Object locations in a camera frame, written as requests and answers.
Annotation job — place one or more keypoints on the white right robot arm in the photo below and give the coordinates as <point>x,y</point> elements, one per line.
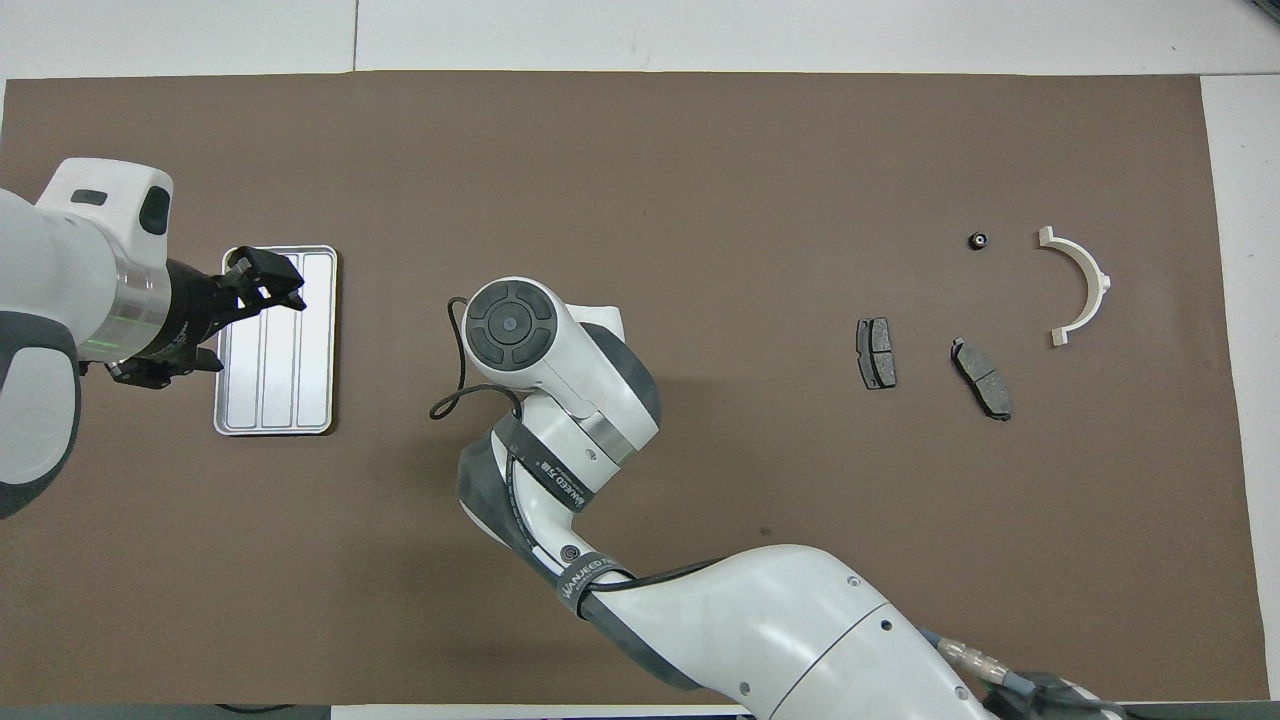
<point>780,620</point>

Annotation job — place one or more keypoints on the rectangular dark grey brake pad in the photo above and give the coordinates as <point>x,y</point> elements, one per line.
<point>876,355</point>

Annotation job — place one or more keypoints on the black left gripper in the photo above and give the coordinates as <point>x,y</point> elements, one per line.
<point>195,310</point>

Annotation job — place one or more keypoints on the white curved plastic bracket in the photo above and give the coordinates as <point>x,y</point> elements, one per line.
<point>1098,285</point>

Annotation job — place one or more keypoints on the silver metal tray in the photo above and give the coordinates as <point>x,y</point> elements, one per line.
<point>280,400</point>

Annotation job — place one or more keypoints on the brown table mat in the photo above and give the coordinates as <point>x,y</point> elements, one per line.
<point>700,150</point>

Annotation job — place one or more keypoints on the curved dark grey brake pad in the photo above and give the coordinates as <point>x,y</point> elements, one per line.
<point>982,378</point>

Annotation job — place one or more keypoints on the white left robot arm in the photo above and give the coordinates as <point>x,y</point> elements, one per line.
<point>50,270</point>

